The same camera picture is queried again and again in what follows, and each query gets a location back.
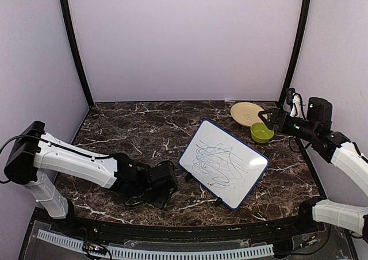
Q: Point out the white slotted cable duct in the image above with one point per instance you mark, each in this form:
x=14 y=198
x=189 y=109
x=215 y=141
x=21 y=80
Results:
x=134 y=249

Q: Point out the beige plate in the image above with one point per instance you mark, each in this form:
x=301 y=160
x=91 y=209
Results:
x=246 y=113

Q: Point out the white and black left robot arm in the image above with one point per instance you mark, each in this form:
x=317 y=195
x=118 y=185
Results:
x=35 y=151

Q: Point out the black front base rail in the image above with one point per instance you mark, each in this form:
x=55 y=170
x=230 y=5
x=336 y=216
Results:
x=275 y=230

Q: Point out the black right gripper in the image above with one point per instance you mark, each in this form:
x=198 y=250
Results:
x=279 y=113

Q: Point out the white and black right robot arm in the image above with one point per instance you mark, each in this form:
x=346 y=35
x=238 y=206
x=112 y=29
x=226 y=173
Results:
x=336 y=149

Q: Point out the lime green bowl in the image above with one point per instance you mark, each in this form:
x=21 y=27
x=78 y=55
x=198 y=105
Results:
x=260 y=133

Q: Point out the black left frame post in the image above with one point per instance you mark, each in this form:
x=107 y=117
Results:
x=68 y=24

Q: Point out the black frame post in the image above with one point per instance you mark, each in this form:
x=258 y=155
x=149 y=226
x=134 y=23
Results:
x=305 y=4
x=68 y=24

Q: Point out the black right frame post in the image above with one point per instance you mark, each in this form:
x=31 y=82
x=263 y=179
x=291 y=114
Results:
x=305 y=4

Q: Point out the black whiteboard stand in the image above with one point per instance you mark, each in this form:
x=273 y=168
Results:
x=189 y=176

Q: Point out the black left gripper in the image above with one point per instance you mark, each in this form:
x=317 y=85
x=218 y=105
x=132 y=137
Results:
x=161 y=202

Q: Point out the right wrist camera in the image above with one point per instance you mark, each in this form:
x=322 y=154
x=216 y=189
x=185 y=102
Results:
x=294 y=100

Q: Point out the blue framed whiteboard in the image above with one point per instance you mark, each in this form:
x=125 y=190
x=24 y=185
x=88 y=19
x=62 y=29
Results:
x=224 y=165

